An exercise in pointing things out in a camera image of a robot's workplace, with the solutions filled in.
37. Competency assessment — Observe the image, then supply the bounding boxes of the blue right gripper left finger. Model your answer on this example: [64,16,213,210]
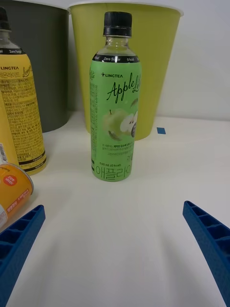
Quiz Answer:
[0,204,46,307]

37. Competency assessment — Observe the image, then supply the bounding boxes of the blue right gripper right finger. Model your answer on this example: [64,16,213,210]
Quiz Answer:
[182,200,230,307]

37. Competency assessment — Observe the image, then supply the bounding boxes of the green label plastic bottle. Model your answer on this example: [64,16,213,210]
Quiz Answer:
[89,11,142,182]

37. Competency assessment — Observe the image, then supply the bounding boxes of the orange drink can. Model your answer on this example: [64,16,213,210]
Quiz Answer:
[0,163,35,229]

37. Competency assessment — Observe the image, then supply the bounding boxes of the yellow label plastic bottle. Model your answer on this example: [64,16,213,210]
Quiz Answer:
[0,6,47,176]

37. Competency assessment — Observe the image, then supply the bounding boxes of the grey waste bin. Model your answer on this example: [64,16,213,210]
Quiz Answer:
[0,0,71,133]

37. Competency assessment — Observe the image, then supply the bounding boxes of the yellow-green waste bin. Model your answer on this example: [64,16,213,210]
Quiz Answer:
[68,2,184,141]

